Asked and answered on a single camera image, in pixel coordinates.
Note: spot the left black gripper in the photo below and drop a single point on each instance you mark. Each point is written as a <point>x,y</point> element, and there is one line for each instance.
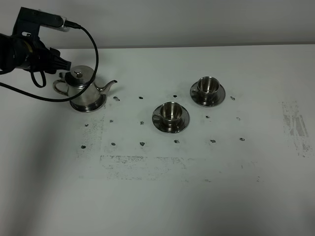
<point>35,57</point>

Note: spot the stainless steel teapot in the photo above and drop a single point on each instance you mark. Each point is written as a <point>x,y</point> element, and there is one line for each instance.
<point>74,81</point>

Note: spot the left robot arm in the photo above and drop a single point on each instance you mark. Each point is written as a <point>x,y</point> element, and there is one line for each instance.
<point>5,52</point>

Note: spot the teapot steel saucer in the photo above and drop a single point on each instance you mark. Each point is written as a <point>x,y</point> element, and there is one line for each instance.
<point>91,107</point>

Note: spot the near stainless steel teacup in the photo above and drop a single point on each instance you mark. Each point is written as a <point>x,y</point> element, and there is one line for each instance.
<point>169,113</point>

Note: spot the stainless steel teacup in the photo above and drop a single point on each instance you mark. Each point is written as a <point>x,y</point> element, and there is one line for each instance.
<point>169,113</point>
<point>206,87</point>

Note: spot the far stainless steel teacup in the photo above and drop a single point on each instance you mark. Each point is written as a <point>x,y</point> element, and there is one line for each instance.
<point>206,87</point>

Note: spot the far steel saucer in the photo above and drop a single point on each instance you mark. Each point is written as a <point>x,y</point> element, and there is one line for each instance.
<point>217,99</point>

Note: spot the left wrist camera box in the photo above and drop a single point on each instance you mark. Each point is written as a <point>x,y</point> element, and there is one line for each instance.
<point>30,21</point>

